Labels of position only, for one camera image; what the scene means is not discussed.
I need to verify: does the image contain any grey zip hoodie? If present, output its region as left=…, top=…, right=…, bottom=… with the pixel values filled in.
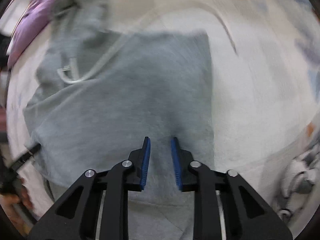
left=24, top=0, right=214, bottom=239

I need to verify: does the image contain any person's left hand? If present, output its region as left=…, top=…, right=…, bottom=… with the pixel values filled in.
left=1, top=178, right=33, bottom=234

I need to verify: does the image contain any white floral bed sheet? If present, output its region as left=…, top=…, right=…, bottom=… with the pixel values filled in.
left=7, top=0, right=319, bottom=236

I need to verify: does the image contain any purple floral quilt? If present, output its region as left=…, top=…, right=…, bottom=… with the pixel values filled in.
left=7, top=0, right=57, bottom=68

